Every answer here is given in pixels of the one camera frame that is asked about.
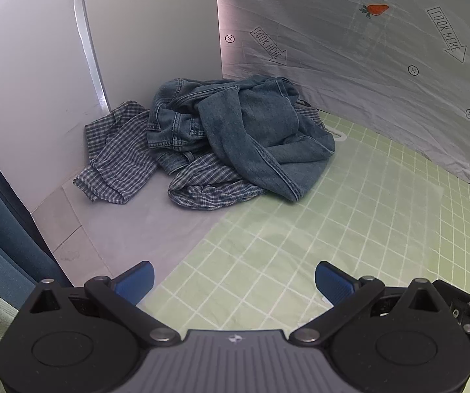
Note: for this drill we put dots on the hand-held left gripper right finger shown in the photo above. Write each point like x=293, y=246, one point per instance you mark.
x=334, y=281

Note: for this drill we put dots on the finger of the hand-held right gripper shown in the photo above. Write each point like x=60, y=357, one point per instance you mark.
x=452, y=290

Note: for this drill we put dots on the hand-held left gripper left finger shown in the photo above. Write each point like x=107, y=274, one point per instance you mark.
x=137, y=279

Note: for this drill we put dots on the blue denim jeans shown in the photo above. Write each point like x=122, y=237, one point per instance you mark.
x=243, y=131

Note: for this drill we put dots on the blue plaid shirt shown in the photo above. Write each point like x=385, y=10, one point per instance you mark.
x=116, y=159

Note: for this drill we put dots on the teal curtain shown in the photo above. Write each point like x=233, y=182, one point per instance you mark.
x=5, y=221

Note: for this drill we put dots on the grey printed sheet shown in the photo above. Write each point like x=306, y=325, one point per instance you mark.
x=361, y=69

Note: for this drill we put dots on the metal corner strip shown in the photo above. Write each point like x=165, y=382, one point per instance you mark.
x=89, y=49

